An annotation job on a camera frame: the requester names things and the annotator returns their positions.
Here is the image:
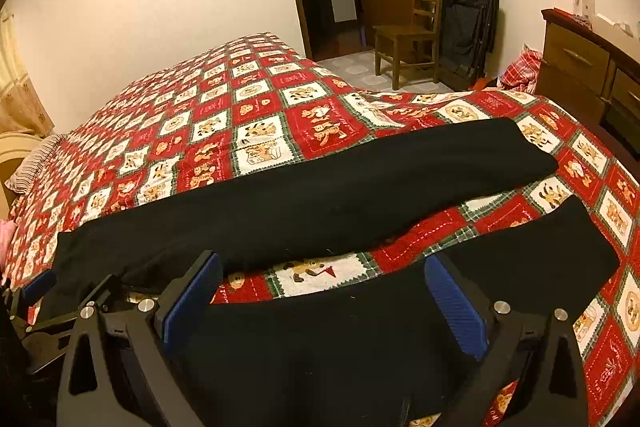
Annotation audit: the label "red plaid bag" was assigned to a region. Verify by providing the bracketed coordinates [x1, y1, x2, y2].
[497, 46, 542, 94]

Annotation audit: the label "red patchwork bedspread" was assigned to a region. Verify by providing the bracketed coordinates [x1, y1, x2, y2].
[4, 32, 639, 426]

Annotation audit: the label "wooden dresser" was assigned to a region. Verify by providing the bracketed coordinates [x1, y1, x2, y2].
[536, 9, 639, 166]

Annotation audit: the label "cream wooden headboard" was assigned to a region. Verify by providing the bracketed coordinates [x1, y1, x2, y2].
[0, 132, 41, 220]

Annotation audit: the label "beige patterned curtain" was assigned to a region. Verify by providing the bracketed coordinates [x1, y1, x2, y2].
[0, 8, 54, 138]

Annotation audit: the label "wooden chair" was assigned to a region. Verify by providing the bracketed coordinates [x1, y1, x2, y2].
[374, 0, 444, 91]

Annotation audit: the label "black folded bag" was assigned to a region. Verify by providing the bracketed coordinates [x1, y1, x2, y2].
[438, 0, 500, 91]

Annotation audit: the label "striped grey pillow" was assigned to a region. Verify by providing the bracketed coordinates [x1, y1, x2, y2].
[4, 134, 64, 195]

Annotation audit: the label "white items on dresser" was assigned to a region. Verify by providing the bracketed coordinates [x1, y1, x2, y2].
[572, 0, 634, 38]

